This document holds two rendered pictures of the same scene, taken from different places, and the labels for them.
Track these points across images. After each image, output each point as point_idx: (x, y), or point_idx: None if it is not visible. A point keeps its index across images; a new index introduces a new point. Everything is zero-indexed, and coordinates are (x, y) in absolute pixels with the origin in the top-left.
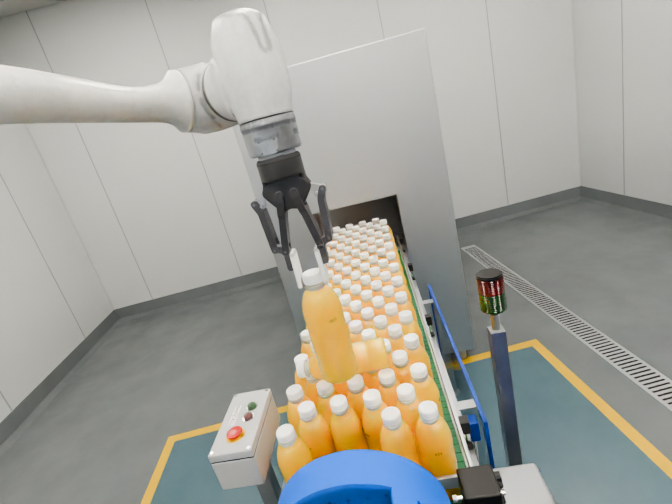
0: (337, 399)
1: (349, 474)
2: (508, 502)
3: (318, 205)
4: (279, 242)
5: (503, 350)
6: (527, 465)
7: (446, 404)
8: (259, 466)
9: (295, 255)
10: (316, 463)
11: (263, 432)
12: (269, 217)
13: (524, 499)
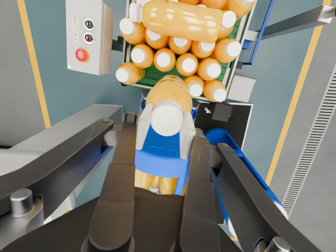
0: (163, 58)
1: (162, 172)
2: (230, 95)
3: (236, 235)
4: (109, 126)
5: (310, 26)
6: (252, 80)
7: (239, 23)
8: (105, 72)
9: (144, 134)
10: (145, 158)
11: (104, 48)
12: (68, 167)
13: (238, 96)
